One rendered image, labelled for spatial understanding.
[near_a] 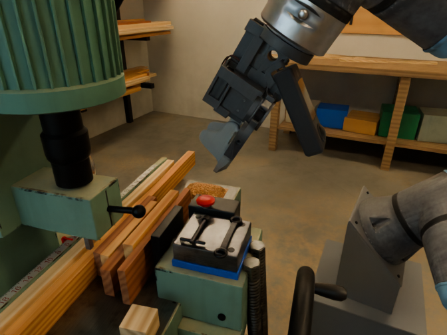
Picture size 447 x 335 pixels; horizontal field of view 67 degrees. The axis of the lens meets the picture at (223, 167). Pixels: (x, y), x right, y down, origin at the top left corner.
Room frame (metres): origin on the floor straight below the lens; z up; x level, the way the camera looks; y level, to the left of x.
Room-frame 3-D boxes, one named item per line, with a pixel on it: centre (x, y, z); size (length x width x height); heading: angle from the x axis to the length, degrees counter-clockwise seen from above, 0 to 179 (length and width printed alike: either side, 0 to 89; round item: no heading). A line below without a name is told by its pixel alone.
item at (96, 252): (0.51, 0.17, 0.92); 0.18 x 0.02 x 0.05; 163
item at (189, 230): (0.43, 0.01, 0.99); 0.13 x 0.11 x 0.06; 163
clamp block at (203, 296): (0.42, 0.02, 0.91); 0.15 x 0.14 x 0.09; 163
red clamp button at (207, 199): (0.46, 0.03, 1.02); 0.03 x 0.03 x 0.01
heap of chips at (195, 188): (0.69, 0.05, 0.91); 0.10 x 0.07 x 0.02; 73
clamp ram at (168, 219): (0.44, 0.06, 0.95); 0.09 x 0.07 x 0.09; 163
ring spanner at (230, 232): (0.39, -0.01, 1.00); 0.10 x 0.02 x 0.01; 163
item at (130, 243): (0.49, 0.12, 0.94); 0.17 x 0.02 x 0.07; 163
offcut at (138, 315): (0.31, 0.11, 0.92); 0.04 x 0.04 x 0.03; 77
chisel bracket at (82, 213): (0.44, 0.23, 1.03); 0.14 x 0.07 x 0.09; 73
